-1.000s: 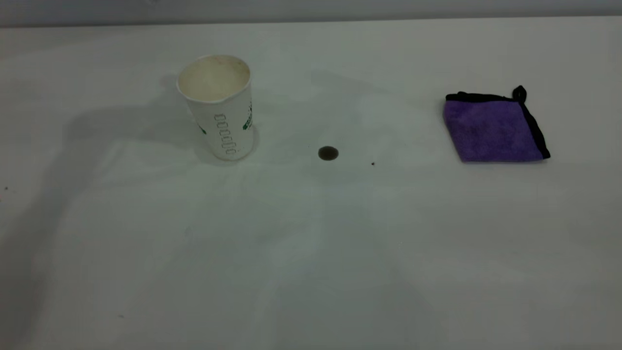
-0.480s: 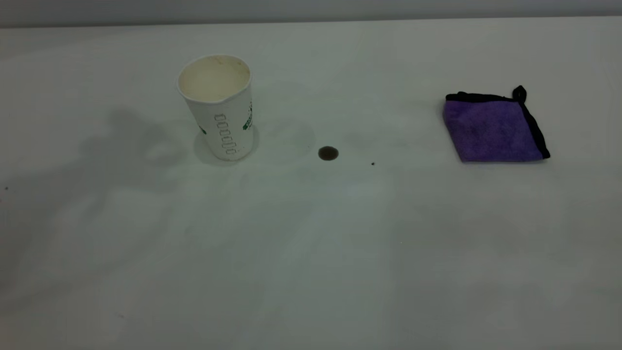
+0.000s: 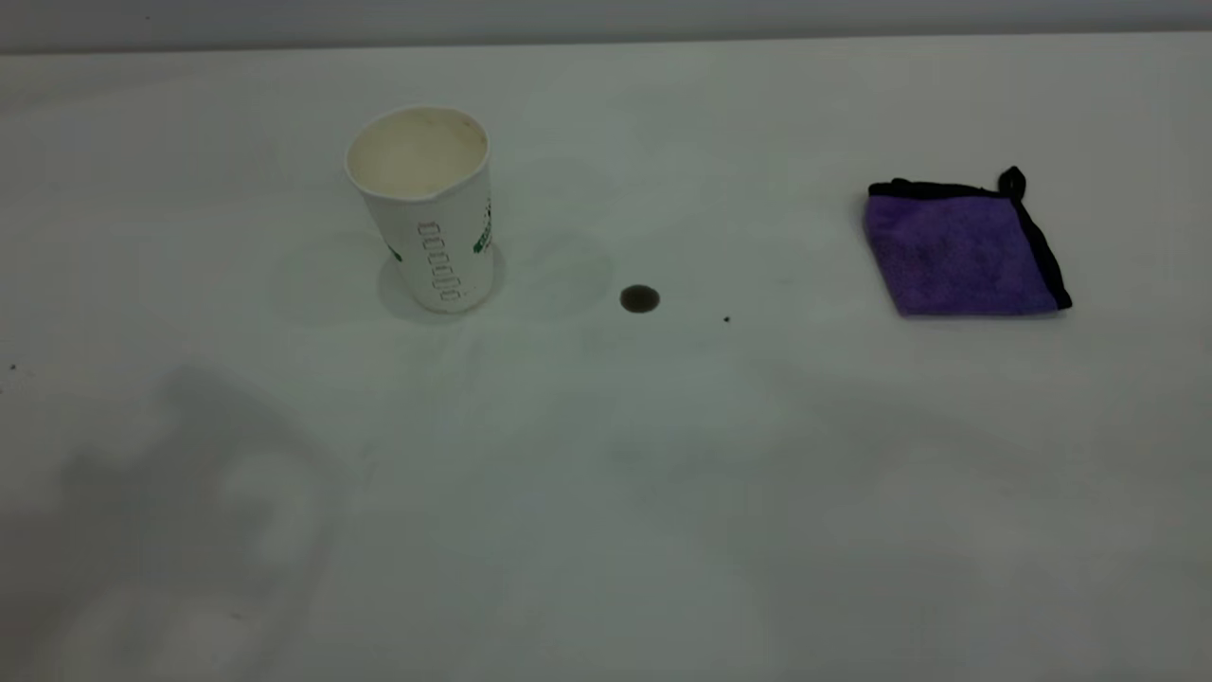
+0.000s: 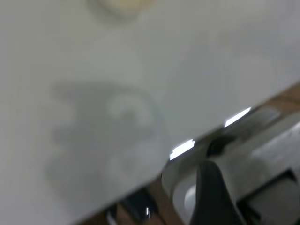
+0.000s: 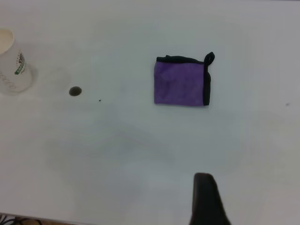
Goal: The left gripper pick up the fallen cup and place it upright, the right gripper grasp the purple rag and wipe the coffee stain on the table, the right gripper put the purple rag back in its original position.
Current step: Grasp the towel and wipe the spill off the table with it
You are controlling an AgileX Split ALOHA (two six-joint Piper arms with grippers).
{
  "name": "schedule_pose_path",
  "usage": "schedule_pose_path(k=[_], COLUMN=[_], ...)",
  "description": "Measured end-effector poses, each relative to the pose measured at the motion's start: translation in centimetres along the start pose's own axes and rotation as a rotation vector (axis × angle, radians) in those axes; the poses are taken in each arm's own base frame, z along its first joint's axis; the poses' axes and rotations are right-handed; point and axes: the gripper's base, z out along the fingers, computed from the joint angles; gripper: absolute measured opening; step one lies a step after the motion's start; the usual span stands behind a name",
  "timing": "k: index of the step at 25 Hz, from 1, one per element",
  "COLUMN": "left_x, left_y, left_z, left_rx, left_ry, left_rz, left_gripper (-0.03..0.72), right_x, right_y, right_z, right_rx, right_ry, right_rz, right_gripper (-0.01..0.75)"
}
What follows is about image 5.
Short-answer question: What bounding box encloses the white paper coffee cup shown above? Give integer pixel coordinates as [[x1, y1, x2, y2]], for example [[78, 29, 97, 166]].
[[0, 28, 32, 93]]

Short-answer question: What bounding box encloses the purple cloth with black trim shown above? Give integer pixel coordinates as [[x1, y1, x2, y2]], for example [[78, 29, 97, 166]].
[[154, 52, 216, 106]]

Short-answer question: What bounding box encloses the black cable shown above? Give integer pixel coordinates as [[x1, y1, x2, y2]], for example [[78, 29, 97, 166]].
[[0, 207, 44, 225]]

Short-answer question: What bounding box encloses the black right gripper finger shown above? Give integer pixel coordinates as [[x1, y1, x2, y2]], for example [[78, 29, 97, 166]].
[[188, 172, 233, 225]]

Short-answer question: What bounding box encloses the brown coffee spill spot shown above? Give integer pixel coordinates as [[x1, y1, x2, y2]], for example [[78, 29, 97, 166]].
[[68, 86, 83, 97]]

